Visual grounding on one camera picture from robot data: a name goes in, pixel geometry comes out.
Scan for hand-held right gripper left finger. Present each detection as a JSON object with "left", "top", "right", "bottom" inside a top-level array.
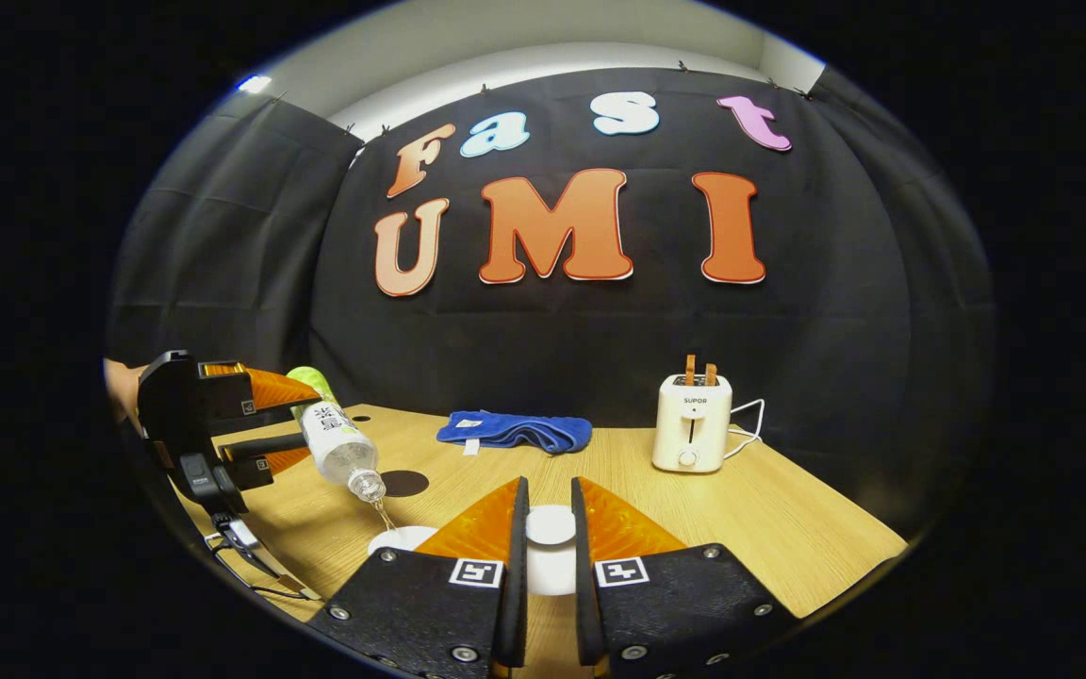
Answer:
[{"left": 305, "top": 475, "right": 532, "bottom": 679}]

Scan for blue towel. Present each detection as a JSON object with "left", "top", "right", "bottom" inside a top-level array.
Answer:
[{"left": 436, "top": 410, "right": 593, "bottom": 455}]

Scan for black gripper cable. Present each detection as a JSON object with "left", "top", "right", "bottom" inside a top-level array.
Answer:
[{"left": 206, "top": 514, "right": 323, "bottom": 603}]

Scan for clear water bottle white label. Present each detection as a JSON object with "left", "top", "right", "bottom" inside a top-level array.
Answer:
[{"left": 287, "top": 366, "right": 388, "bottom": 504}]

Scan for black backdrop cloth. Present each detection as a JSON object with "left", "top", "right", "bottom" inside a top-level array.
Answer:
[{"left": 107, "top": 66, "right": 996, "bottom": 538}]

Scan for white toaster cable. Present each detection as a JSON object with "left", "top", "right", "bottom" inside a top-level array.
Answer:
[{"left": 725, "top": 398, "right": 766, "bottom": 460}]

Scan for white toaster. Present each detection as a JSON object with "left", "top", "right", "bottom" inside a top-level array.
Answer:
[{"left": 652, "top": 374, "right": 733, "bottom": 474}]

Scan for white teacup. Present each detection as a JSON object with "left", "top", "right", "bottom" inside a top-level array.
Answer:
[{"left": 368, "top": 525, "right": 439, "bottom": 558}]

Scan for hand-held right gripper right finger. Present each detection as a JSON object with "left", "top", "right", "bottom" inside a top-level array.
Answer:
[{"left": 569, "top": 475, "right": 802, "bottom": 679}]

